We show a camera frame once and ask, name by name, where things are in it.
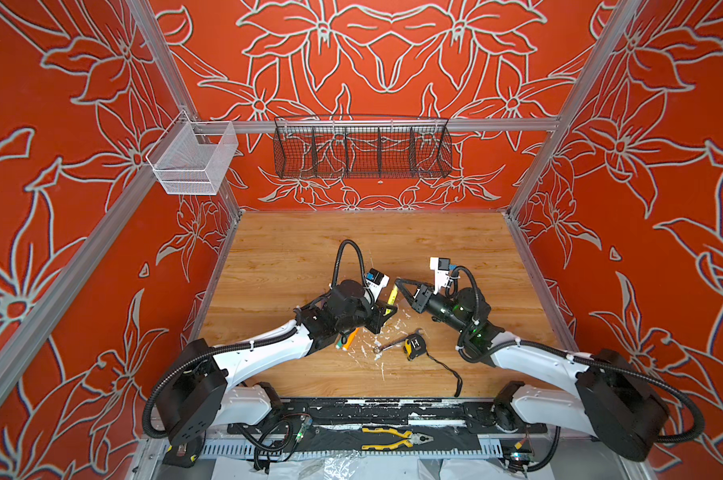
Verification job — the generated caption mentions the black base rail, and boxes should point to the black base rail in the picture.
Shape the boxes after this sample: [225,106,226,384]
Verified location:
[226,397,549,436]

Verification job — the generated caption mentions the yellow marker pen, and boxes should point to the yellow marker pen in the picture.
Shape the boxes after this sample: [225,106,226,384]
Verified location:
[387,285,399,305]

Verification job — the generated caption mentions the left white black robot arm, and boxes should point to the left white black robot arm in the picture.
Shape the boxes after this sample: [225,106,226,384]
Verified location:
[141,255,397,446]

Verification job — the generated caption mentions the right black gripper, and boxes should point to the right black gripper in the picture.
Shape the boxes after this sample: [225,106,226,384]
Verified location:
[394,280,473,339]

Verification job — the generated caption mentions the orange marker pen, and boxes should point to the orange marker pen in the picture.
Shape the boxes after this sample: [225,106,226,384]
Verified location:
[341,328,359,351]

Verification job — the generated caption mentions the black wire basket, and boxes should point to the black wire basket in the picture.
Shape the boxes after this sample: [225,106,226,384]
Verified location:
[273,114,455,180]

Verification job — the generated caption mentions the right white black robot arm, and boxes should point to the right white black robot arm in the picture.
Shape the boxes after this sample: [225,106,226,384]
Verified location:
[395,266,705,462]

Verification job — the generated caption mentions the yellow black tape measure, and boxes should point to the yellow black tape measure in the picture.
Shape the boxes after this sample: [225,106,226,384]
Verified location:
[403,333,427,361]

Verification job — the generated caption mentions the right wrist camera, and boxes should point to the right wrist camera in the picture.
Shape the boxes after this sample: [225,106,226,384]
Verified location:
[429,257,453,293]

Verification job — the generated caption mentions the silver wrench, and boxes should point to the silver wrench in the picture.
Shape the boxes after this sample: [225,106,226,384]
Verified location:
[373,328,425,354]

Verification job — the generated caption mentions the black tape measure on ledge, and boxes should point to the black tape measure on ledge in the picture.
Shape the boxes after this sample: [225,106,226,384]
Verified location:
[161,438,204,468]

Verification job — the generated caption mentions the white wire basket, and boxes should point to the white wire basket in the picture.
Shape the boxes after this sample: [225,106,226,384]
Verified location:
[146,110,239,196]

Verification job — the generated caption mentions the yellow handled pliers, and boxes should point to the yellow handled pliers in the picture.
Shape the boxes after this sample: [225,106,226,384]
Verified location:
[360,427,435,451]

